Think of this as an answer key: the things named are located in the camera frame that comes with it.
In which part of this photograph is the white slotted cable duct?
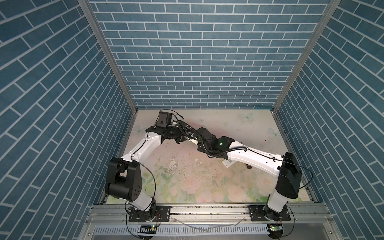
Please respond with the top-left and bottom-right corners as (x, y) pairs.
(93, 224), (269, 237)

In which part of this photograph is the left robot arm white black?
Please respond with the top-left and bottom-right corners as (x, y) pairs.
(105, 126), (187, 213)

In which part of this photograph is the white remote control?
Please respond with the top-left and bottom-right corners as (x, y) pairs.
(222, 160), (236, 168)

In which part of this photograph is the aluminium corner post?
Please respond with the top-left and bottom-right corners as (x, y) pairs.
(77, 0), (138, 112)
(272, 0), (341, 115)

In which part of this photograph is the aluminium front rail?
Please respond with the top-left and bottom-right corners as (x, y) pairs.
(86, 202), (334, 226)

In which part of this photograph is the left aluminium corner post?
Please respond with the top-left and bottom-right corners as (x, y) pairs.
(77, 0), (138, 112)

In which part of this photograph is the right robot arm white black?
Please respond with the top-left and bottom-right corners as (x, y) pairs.
(191, 128), (303, 215)

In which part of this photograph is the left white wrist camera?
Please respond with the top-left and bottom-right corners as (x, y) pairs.
(155, 111), (175, 128)

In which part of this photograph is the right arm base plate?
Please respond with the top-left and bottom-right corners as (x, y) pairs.
(248, 205), (291, 222)

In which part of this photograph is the right aluminium corner post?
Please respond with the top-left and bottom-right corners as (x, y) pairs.
(272, 0), (341, 115)

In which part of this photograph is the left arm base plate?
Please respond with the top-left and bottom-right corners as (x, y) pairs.
(128, 206), (171, 223)

